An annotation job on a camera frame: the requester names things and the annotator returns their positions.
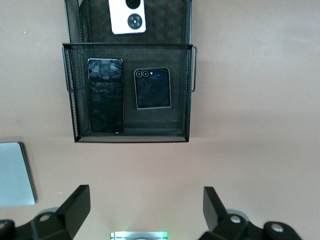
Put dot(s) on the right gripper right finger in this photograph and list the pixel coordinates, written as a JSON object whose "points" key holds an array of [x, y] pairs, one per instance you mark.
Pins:
{"points": [[230, 230]]}

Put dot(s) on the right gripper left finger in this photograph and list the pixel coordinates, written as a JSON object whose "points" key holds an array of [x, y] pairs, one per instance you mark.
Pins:
{"points": [[65, 222]]}

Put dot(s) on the long black smartphone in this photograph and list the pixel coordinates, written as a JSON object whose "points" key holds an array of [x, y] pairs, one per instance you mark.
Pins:
{"points": [[106, 100]]}

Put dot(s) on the small black flip phone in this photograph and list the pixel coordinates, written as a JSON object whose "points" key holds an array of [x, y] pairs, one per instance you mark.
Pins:
{"points": [[152, 92]]}

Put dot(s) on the lavender flip phone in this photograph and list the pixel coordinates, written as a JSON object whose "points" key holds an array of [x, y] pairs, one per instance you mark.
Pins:
{"points": [[120, 25]]}

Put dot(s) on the silver closed laptop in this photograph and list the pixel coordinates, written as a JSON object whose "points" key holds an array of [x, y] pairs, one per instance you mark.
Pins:
{"points": [[15, 175]]}

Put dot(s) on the black mesh two-tier tray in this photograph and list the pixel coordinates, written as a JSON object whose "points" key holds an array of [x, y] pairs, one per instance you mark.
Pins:
{"points": [[155, 125]]}

